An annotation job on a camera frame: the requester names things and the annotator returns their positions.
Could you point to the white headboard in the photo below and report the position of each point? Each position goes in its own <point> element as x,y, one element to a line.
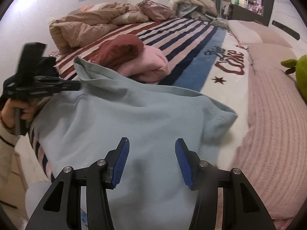
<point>285,14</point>

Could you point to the striped fleece blanket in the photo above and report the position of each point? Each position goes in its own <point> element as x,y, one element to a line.
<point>203,58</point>

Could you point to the dark navy garment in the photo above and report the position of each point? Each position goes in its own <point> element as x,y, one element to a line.
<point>45,67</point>

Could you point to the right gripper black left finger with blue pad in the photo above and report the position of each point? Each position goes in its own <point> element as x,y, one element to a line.
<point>60,207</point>

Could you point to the cream blanket pile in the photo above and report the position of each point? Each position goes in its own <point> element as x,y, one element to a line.
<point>207,6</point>

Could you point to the maroon folded garment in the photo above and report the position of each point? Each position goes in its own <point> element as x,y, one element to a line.
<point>115,52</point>

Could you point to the green plush toy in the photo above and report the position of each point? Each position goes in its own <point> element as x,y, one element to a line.
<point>299,68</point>

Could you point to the pink far pillow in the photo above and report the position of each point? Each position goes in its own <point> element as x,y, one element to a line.
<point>248,32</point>

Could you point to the pink folded garment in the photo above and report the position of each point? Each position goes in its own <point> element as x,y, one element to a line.
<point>149,67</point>

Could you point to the dark shelf with items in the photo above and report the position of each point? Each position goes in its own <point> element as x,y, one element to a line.
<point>247,10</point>

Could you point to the cream ribbed sleeve forearm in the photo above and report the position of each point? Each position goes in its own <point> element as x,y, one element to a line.
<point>7,149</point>

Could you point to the person's left hand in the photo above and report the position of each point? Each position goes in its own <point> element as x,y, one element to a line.
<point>8,111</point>

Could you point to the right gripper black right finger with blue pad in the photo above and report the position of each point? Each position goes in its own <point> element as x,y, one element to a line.
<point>242,206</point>

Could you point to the light blue sweatshirt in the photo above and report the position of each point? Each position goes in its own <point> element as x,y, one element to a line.
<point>77,128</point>

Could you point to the pink shiny bag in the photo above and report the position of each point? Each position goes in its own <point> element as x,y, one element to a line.
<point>155,11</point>

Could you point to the black camera box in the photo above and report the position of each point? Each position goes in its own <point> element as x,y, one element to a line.
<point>30,57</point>

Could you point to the brown pink crumpled duvet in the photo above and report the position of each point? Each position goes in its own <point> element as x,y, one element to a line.
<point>88,24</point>

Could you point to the pink ribbed pillow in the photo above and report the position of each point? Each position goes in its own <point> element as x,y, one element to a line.
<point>273,153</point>

